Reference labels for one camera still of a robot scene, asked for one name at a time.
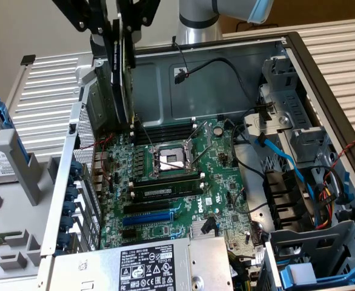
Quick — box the green graphics card black shroud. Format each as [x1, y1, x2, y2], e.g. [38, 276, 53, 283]
[104, 18, 139, 125]

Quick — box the black plastic box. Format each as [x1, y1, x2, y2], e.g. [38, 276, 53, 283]
[90, 33, 108, 58]

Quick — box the open metal PC case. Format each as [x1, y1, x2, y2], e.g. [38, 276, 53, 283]
[36, 30, 355, 291]

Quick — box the thin metal locking lever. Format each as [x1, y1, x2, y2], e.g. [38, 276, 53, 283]
[136, 117, 154, 146]

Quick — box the blue disk caddy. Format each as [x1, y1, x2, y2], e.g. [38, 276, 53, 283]
[0, 97, 30, 170]

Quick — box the CPU socket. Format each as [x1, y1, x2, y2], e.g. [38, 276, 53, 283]
[147, 141, 198, 178]

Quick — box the metal socket cover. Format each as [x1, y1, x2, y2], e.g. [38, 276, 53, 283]
[185, 121, 210, 166]

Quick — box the RAM stick with white label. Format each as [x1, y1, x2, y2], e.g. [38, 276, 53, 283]
[130, 180, 205, 198]

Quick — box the silver metal disk bay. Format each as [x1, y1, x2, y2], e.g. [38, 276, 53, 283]
[244, 56, 333, 164]

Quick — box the green Dell motherboard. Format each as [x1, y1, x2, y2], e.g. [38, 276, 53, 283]
[94, 118, 268, 267]

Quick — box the black expansion slot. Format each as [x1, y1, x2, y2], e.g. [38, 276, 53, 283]
[123, 199, 171, 215]

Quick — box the grey parts rack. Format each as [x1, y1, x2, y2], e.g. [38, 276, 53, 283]
[0, 129, 63, 281]

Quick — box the silver chipset heat sink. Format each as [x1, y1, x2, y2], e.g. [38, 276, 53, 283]
[191, 219, 219, 240]

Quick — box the black plastic fan shroud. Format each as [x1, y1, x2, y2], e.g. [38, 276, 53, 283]
[264, 169, 316, 233]

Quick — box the silver power supply unit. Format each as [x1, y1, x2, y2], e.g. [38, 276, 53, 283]
[45, 236, 236, 291]

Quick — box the grey metal disk cage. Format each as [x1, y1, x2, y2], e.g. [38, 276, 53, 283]
[265, 219, 355, 291]

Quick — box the black SATA wire with plug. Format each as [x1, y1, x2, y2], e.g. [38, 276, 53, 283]
[174, 56, 262, 110]

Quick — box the blue flat SATA wire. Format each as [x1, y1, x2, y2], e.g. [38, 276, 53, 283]
[256, 132, 314, 201]

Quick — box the red black twisted wire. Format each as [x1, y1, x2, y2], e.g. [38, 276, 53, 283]
[330, 138, 355, 170]

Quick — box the coloured power wire bundle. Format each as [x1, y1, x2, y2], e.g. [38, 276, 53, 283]
[313, 181, 337, 230]

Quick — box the blue plastic disk bracket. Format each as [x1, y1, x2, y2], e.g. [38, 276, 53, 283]
[279, 262, 355, 290]

